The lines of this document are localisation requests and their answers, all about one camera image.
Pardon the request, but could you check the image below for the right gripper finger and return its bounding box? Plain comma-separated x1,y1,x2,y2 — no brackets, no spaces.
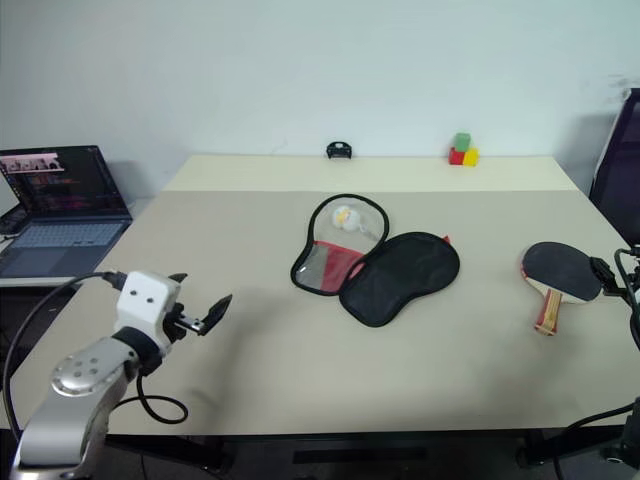
589,255,617,297

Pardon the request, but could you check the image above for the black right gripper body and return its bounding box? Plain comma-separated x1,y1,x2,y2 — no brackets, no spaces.
613,247,640,306

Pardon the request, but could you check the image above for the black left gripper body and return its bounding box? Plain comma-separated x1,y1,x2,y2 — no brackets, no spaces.
161,299,209,346

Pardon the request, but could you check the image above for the table tennis paddle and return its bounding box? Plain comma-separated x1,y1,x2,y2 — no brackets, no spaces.
519,241,605,339

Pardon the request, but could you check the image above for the small yellow white object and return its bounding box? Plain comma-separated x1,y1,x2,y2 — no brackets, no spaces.
332,204,359,232

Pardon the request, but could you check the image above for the black red paddle case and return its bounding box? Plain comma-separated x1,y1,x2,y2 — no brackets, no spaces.
289,193,461,330

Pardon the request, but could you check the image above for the black office chair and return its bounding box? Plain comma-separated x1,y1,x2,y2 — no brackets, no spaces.
588,88,640,247

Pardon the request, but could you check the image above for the dark blue open laptop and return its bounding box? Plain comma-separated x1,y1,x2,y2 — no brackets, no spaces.
0,145,134,279

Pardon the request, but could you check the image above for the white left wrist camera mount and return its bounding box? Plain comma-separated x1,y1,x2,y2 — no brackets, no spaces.
117,271,183,347

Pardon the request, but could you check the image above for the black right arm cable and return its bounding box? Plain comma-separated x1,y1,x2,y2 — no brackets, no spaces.
552,292,640,480

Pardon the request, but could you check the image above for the black table frame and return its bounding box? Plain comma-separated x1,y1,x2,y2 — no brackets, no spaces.
102,429,566,472

